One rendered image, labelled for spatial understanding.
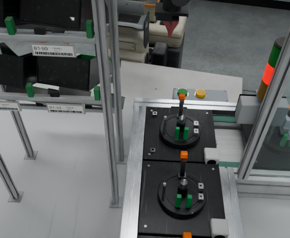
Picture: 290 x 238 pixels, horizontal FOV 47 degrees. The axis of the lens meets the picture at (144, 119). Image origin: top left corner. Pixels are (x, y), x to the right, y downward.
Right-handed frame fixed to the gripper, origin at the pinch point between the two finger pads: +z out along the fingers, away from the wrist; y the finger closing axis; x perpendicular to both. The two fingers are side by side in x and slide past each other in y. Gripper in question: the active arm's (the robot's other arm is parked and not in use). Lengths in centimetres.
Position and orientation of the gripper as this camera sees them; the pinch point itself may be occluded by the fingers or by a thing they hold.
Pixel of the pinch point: (169, 34)
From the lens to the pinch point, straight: 112.6
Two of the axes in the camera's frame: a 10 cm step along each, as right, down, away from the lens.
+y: 10.0, 0.5, -0.3
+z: -0.2, 7.1, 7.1
